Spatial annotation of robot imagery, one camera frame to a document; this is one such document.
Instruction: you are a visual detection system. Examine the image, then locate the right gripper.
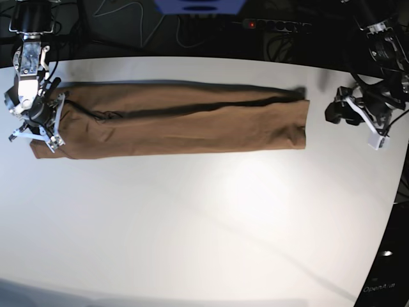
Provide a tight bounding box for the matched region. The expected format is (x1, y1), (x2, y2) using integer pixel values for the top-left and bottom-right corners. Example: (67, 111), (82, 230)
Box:
(22, 100), (61, 134)

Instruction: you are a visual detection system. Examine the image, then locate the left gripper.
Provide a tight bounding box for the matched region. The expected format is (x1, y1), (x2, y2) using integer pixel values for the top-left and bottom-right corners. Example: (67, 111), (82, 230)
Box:
(325, 86), (394, 131)

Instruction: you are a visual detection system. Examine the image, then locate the brown T-shirt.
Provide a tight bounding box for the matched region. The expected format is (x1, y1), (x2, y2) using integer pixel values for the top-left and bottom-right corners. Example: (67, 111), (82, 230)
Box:
(30, 83), (309, 159)

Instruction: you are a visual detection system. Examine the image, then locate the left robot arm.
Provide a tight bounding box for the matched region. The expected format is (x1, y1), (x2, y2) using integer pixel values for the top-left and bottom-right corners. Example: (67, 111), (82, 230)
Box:
(325, 1), (408, 136)

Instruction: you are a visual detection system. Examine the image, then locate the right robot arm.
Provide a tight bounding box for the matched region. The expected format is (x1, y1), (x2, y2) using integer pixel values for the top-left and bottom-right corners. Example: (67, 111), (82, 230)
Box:
(4, 1), (65, 141)

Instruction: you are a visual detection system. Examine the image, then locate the black power strip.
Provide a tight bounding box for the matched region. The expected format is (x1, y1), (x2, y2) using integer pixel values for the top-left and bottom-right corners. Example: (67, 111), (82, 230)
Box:
(241, 19), (313, 33)

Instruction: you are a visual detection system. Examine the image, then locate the blue box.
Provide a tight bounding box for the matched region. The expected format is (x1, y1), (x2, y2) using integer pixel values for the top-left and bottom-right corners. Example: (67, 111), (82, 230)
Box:
(155, 0), (246, 15)

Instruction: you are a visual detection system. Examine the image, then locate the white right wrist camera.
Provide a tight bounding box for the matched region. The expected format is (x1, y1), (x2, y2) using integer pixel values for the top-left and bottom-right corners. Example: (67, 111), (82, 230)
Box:
(45, 134), (65, 153)

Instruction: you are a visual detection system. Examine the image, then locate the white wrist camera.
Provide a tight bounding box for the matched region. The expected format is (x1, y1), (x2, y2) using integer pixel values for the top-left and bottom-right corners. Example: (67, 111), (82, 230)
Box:
(45, 134), (65, 153)
(368, 132), (390, 150)

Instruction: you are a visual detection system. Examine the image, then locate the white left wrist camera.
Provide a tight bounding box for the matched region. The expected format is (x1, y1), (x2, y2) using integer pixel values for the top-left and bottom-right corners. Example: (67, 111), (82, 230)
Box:
(368, 132), (390, 150)

